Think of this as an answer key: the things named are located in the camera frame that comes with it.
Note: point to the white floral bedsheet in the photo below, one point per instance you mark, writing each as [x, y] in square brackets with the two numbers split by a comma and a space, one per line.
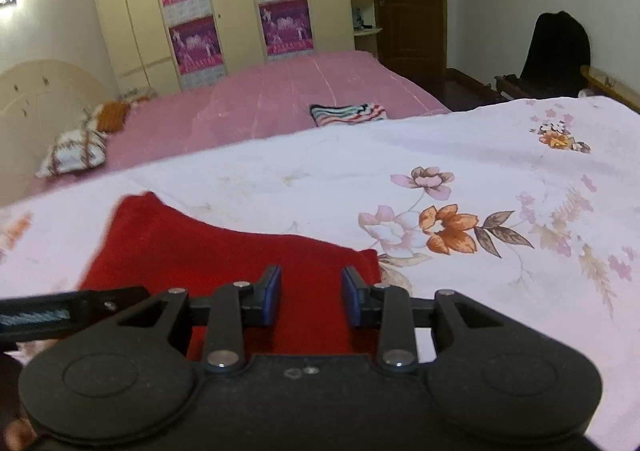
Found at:
[450, 171]

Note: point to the white patterned pillow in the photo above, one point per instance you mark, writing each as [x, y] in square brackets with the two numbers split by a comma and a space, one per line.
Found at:
[72, 151]

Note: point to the wooden bed frame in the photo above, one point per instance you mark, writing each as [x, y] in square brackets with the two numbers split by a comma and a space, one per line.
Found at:
[610, 83]

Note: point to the cream headboard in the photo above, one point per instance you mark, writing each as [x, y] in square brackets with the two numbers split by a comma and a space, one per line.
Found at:
[40, 91]

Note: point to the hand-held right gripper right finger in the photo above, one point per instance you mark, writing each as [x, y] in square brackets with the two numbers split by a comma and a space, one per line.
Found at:
[349, 298]

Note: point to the pink bed cover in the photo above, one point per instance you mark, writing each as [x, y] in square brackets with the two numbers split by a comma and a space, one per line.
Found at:
[260, 96]

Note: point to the red garment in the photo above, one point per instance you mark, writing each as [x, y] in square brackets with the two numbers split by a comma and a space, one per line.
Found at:
[200, 251]

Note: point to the cream wardrobe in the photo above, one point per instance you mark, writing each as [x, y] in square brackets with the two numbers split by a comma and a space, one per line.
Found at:
[230, 6]

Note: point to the brown wooden door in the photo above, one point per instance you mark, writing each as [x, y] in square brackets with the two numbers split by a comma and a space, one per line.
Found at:
[410, 6]

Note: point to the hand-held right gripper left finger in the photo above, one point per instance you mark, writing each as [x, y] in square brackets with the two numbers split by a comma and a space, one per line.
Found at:
[272, 296]

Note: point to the black bag on chair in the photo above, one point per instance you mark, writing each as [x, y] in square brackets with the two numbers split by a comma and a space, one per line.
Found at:
[555, 51]

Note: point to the orange cushion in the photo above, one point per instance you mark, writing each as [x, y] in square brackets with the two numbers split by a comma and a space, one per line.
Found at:
[112, 116]

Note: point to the folded striped garment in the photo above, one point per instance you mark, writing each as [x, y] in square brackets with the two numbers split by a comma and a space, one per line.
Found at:
[347, 113]

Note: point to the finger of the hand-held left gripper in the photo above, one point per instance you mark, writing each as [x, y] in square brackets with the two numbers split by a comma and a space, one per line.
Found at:
[90, 301]

